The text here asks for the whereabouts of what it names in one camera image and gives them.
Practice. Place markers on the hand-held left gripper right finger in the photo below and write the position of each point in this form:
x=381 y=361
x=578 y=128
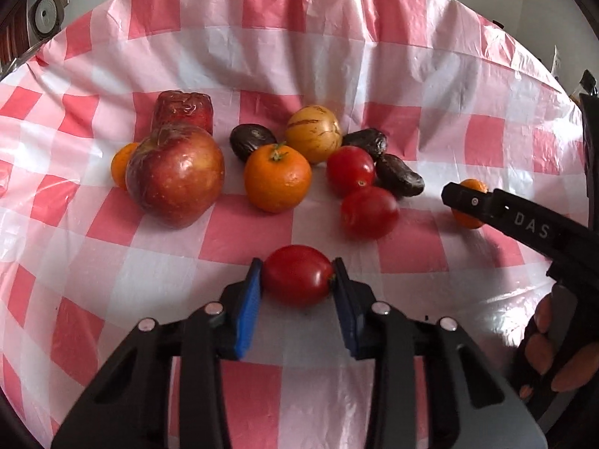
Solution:
x=344 y=304

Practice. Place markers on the large red apple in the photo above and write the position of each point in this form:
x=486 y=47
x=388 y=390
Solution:
x=175 y=175

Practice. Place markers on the small orange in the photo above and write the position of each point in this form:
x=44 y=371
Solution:
x=465 y=220
x=120 y=164

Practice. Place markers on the red tomato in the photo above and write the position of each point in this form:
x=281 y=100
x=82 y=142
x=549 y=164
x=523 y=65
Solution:
x=350 y=170
x=297 y=280
x=369 y=213

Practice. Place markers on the yellow striped melon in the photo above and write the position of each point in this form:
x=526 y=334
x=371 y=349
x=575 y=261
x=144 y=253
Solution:
x=312 y=133

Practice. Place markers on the large orange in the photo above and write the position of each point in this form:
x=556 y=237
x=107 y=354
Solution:
x=277 y=177

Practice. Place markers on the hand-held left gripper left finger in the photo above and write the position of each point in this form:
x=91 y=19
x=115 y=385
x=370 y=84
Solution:
x=248 y=308

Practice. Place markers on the dark red fruit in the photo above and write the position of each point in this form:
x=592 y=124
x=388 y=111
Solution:
x=182 y=110

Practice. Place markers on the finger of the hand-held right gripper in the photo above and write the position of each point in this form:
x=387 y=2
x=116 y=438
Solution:
x=472 y=202

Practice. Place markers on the pink checked tablecloth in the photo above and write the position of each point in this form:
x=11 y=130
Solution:
x=281 y=56

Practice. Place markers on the person's right hand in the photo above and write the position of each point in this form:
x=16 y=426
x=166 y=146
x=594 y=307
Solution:
x=538 y=351

